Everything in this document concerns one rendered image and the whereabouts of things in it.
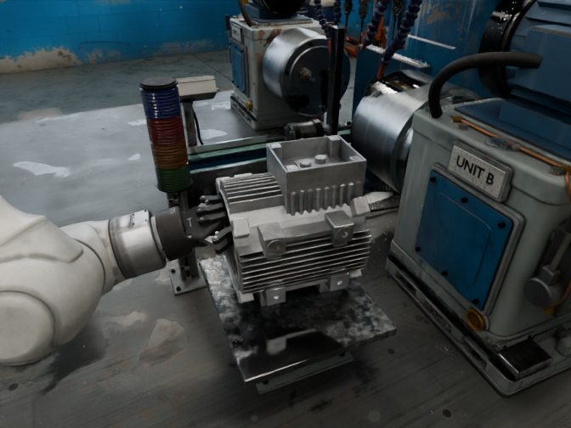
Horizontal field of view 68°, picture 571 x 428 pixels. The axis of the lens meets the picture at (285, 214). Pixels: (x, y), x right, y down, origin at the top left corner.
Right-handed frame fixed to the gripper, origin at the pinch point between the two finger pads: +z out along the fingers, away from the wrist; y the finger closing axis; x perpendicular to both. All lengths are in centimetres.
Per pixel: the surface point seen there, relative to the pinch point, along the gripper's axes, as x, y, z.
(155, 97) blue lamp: -15.3, 15.2, -15.5
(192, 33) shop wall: 87, 621, 42
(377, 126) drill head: 2.3, 20.6, 25.5
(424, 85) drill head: -4.2, 19.7, 35.5
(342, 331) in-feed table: 15.5, -14.5, 1.1
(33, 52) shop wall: 64, 585, -164
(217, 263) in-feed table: 13.5, 6.8, -13.8
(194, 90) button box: 1, 68, -7
